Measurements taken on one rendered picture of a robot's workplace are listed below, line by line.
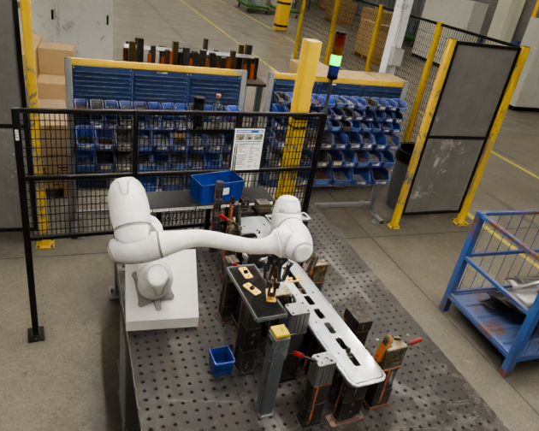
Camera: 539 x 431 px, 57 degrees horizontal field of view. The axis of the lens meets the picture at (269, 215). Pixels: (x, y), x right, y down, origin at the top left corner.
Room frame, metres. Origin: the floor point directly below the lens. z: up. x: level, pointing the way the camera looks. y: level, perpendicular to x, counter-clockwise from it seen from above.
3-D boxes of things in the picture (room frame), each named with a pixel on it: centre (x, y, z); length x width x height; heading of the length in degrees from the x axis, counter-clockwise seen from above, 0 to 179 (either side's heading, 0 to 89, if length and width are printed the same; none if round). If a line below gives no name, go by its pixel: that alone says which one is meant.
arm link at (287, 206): (1.65, -0.07, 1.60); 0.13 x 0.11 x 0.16; 18
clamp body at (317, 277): (2.26, -0.30, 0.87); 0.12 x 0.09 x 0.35; 118
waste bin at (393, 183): (5.47, -1.55, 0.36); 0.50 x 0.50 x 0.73
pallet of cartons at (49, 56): (6.02, 3.08, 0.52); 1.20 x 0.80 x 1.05; 21
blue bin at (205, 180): (2.85, 0.36, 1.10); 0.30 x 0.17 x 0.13; 128
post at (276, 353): (1.53, -0.12, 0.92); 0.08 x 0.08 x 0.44; 28
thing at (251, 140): (3.06, 0.22, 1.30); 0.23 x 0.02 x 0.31; 118
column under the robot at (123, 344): (2.02, 0.52, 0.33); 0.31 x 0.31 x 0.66; 24
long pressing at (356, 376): (2.11, -0.20, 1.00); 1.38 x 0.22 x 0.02; 28
